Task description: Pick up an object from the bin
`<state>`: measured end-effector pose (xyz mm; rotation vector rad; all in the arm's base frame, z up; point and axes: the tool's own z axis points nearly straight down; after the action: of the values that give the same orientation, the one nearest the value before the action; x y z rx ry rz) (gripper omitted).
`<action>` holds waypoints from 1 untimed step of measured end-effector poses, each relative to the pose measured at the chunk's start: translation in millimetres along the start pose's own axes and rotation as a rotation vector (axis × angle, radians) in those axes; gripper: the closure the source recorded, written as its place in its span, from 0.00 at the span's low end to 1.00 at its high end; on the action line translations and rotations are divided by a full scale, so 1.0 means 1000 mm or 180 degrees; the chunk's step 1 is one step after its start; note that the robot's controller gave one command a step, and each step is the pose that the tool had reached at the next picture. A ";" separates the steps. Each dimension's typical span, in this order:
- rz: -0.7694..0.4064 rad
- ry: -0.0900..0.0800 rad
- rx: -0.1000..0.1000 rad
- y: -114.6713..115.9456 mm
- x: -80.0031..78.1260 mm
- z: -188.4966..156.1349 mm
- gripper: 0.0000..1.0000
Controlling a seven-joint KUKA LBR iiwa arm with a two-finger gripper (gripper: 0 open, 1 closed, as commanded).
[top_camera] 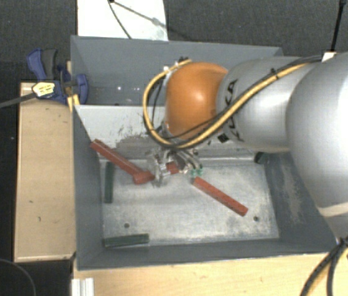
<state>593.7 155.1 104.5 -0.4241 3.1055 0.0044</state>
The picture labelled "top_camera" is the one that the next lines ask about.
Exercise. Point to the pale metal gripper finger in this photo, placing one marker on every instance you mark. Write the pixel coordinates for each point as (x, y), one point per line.
(157, 177)
(165, 173)

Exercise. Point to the red-brown flat block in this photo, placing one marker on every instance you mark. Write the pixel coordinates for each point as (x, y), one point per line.
(121, 162)
(220, 197)

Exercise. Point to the dark green flat block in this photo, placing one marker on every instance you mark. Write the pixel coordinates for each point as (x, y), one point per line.
(126, 240)
(109, 183)

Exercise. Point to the grey metal bin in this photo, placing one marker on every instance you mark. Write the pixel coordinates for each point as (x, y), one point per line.
(192, 214)

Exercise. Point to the pale wood flat board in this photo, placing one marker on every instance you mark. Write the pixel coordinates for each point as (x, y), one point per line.
(44, 180)

